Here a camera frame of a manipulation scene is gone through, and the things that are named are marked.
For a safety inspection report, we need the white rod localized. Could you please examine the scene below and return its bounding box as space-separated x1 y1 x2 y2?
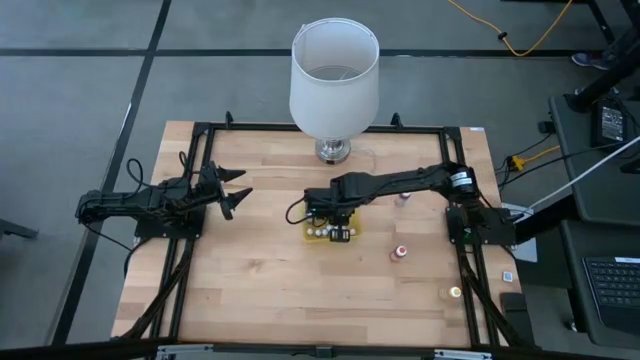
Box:
514 134 640 221

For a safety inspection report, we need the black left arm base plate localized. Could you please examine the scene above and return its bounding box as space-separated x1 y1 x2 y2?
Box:
125 199 207 240

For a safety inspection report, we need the white shade chrome table lamp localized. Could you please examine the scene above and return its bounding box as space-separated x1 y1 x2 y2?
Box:
288 17 380 165

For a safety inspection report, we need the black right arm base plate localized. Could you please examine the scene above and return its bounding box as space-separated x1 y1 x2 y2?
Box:
445 205 516 246

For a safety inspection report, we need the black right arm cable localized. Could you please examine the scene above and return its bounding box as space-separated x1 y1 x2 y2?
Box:
284 195 331 227

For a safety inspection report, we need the yellow plug with orange cord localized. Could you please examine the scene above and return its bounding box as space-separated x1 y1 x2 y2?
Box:
509 144 561 172

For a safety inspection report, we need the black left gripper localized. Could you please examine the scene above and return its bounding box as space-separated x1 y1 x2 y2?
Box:
187 160 254 222

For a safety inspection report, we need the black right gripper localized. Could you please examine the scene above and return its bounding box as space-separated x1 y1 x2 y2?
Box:
303 173 372 244

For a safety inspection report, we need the black power adapter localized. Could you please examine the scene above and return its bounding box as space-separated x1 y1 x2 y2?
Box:
589 99 630 149

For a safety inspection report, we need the person's shoe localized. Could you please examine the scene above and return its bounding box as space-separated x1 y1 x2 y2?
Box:
571 52 609 70

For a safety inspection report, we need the black side desk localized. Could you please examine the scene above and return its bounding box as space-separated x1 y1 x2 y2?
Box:
514 94 640 351

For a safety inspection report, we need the yellow plastic tray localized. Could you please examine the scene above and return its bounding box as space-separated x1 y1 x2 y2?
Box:
301 212 362 245

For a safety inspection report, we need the white paper sheet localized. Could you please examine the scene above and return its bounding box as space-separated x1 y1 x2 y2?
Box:
510 237 539 264

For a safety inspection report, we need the black metal crossbar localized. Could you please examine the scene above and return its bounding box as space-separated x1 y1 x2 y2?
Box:
0 337 640 360

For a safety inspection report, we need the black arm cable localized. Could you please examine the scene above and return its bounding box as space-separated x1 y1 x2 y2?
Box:
125 149 191 191
284 195 331 227

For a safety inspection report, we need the black furniture foot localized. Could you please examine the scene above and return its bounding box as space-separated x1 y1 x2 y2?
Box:
0 218 39 241

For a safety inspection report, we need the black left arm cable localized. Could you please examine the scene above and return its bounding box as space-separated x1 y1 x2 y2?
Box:
125 149 191 191

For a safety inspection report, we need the yellow extension cable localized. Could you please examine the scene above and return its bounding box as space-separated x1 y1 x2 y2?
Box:
447 0 575 58

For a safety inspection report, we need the black smartphone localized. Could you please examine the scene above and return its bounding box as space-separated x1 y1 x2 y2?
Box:
499 292 535 345

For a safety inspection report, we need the black keyboard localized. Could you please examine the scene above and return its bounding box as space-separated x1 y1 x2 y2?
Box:
582 256 640 335

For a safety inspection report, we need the black stand leg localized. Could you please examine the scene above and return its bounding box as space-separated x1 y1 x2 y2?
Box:
564 0 640 114

